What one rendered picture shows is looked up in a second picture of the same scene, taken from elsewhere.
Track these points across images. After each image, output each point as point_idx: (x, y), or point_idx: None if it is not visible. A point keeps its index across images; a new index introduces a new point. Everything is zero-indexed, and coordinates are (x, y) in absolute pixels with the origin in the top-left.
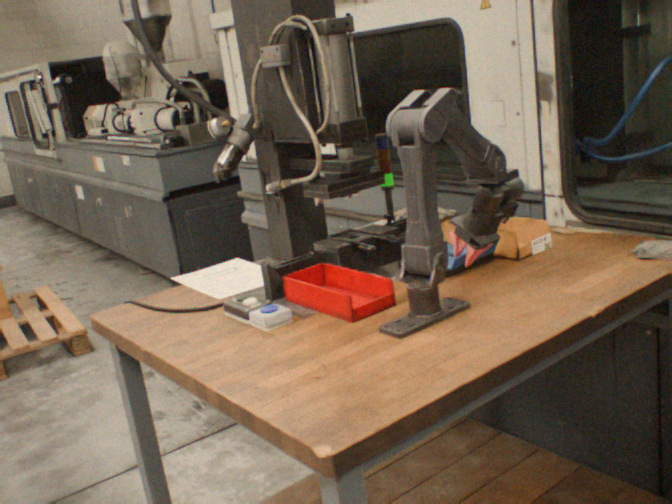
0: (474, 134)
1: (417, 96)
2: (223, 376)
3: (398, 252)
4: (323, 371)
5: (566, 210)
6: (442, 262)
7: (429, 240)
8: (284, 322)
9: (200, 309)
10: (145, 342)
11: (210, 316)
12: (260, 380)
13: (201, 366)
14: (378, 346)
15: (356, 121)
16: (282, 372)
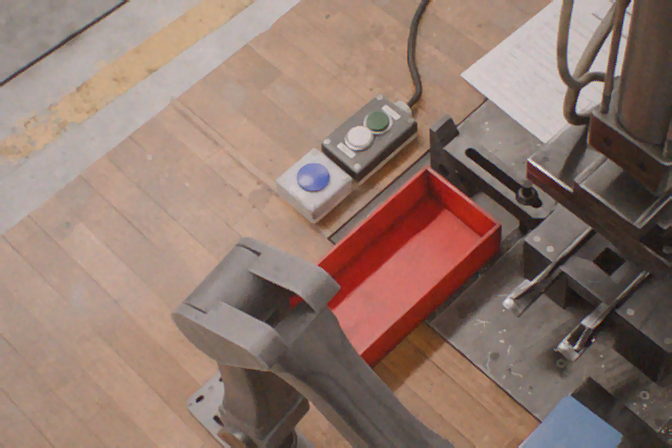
0: (363, 445)
1: (278, 280)
2: (121, 172)
3: (653, 372)
4: (97, 303)
5: None
6: (239, 444)
7: (223, 406)
8: (302, 211)
9: (407, 60)
10: (284, 24)
11: (378, 85)
12: (92, 224)
13: (165, 132)
14: (166, 373)
15: (637, 149)
16: (110, 248)
